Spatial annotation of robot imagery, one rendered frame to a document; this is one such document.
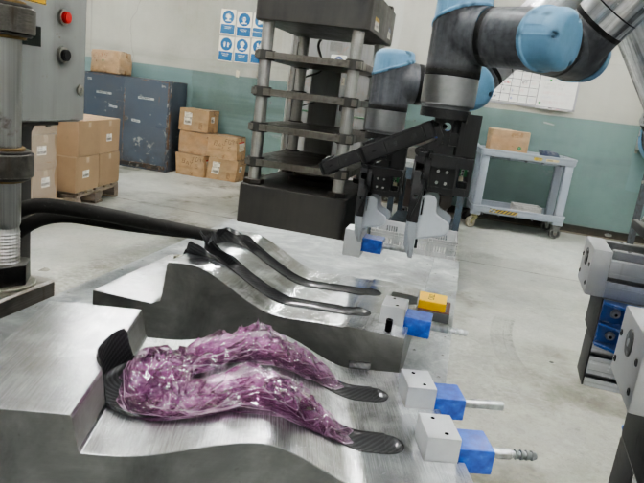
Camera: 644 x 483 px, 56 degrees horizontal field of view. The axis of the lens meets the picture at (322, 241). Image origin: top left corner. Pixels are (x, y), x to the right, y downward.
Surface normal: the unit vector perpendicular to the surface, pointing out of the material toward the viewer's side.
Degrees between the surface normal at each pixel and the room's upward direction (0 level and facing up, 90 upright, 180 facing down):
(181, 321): 90
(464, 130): 90
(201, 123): 89
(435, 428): 0
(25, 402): 0
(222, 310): 90
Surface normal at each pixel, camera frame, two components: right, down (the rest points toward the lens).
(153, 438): -0.07, -0.97
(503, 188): -0.25, 0.21
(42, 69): 0.96, 0.18
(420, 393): 0.05, 0.25
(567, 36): 0.68, 0.25
